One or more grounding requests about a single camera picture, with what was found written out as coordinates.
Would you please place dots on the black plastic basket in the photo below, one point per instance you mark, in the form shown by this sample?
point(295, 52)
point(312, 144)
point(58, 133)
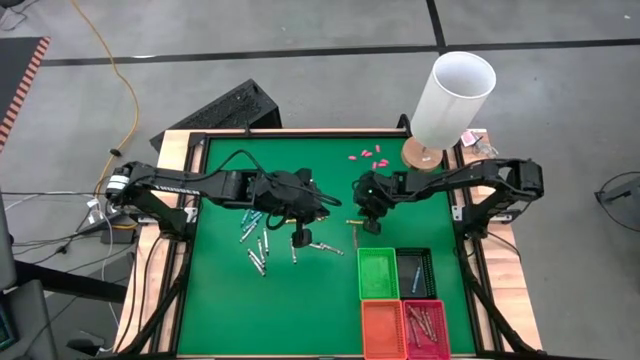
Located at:
point(427, 292)

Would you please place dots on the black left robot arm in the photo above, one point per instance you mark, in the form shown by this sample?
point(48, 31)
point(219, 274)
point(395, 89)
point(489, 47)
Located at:
point(175, 182)

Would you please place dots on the orange plastic basket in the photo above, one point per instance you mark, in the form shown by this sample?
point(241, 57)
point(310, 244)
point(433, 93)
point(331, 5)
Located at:
point(384, 327)

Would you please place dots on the black striped-edge floor mat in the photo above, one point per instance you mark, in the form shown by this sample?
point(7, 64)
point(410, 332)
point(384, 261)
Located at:
point(15, 65)

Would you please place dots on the black floor beam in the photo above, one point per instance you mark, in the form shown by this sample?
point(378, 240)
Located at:
point(70, 282)

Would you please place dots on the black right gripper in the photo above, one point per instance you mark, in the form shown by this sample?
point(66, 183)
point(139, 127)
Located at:
point(372, 192)

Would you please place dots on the black table frame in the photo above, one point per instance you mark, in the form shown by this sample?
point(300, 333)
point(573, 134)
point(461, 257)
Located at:
point(325, 134)

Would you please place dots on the pink packet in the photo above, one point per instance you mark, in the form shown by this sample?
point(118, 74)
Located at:
point(468, 138)

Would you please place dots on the clear plastic wrap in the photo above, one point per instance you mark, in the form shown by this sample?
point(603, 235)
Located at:
point(485, 149)

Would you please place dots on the white cylinder lamp shade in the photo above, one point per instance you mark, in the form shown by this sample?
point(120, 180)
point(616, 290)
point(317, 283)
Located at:
point(450, 105)

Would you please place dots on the red plastic basket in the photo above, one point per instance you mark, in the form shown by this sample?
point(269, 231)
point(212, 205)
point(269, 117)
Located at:
point(422, 352)

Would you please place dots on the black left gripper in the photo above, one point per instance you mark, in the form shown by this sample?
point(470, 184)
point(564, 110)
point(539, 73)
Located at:
point(292, 195)

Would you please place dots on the green plastic basket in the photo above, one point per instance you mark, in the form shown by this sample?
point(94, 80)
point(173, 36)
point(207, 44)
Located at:
point(378, 272)

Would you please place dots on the black perforated case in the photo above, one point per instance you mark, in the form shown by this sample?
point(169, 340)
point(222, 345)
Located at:
point(225, 107)

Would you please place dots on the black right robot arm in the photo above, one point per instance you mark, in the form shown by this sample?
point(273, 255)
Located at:
point(475, 172)

